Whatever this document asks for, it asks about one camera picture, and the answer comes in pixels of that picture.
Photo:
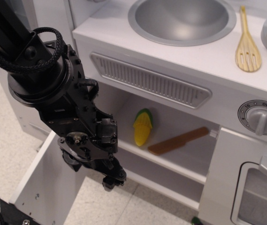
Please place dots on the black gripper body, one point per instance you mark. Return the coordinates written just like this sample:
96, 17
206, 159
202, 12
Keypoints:
92, 153

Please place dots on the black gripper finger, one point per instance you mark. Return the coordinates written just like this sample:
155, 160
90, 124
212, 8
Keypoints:
71, 162
109, 183

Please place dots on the white cabinet door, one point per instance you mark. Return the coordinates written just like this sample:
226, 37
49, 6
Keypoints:
49, 188

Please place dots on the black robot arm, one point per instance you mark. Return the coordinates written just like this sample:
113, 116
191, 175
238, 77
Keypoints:
46, 73

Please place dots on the yellow toy corn cob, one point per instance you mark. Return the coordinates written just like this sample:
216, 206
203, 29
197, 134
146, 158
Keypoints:
143, 125

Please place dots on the brown wooden toy knife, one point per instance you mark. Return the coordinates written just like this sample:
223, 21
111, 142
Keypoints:
178, 141

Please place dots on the white toy fridge door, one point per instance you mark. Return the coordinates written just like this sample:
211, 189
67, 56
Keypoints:
28, 118

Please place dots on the green toy on floor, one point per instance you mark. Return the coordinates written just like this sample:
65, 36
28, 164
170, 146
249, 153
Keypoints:
196, 221

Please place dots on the silver vent grille panel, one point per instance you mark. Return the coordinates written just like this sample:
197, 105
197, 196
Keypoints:
175, 90

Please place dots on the silver round sink basin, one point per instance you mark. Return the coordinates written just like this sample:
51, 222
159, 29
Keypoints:
182, 22

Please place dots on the toy oven door window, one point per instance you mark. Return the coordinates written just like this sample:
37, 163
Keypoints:
250, 202

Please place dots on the grey timer knob dial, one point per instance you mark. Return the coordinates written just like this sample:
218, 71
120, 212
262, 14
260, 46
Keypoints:
253, 116

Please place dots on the yellow slotted wooden spatula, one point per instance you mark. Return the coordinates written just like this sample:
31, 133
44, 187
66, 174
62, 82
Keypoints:
247, 55

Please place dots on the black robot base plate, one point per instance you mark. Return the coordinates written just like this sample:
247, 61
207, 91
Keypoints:
10, 215

